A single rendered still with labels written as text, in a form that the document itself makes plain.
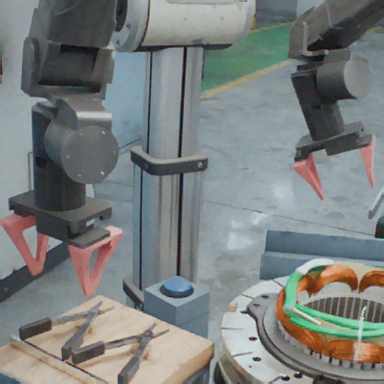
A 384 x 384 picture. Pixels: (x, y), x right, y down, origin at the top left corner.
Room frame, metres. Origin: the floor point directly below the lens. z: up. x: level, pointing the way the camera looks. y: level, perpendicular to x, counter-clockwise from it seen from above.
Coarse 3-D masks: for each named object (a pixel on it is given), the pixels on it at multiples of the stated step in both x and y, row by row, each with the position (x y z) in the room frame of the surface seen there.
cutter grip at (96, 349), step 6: (96, 342) 0.64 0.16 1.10; (102, 342) 0.64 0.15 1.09; (78, 348) 0.62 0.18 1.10; (84, 348) 0.63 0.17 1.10; (90, 348) 0.63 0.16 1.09; (96, 348) 0.63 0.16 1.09; (102, 348) 0.64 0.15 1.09; (72, 354) 0.62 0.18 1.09; (78, 354) 0.62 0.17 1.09; (84, 354) 0.62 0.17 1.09; (90, 354) 0.63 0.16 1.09; (96, 354) 0.63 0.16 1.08; (102, 354) 0.64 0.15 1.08; (72, 360) 0.62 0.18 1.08; (78, 360) 0.62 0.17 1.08; (84, 360) 0.62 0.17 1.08
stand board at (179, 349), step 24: (72, 312) 0.75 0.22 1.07; (120, 312) 0.76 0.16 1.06; (48, 336) 0.69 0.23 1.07; (96, 336) 0.70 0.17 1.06; (120, 336) 0.70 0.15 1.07; (168, 336) 0.72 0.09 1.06; (192, 336) 0.72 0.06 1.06; (0, 360) 0.63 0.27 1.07; (24, 360) 0.63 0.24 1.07; (96, 360) 0.65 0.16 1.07; (120, 360) 0.65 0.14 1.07; (144, 360) 0.66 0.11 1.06; (168, 360) 0.66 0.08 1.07; (192, 360) 0.67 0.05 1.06
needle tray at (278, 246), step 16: (272, 240) 1.08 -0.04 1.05; (288, 240) 1.08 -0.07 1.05; (304, 240) 1.08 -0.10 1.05; (320, 240) 1.08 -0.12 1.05; (336, 240) 1.08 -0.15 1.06; (352, 240) 1.08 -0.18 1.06; (368, 240) 1.07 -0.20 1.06; (272, 256) 0.98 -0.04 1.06; (288, 256) 1.07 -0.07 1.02; (304, 256) 1.07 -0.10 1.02; (320, 256) 1.08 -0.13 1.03; (336, 256) 1.08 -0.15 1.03; (352, 256) 1.07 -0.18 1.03; (368, 256) 1.07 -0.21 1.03; (272, 272) 0.98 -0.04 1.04; (288, 272) 0.98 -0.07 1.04
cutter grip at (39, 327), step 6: (48, 318) 0.68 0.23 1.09; (30, 324) 0.66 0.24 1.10; (36, 324) 0.67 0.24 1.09; (42, 324) 0.67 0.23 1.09; (48, 324) 0.68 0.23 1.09; (24, 330) 0.65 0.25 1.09; (30, 330) 0.66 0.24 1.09; (36, 330) 0.67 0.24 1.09; (42, 330) 0.67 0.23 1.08; (48, 330) 0.68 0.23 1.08; (24, 336) 0.65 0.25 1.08; (30, 336) 0.66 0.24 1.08
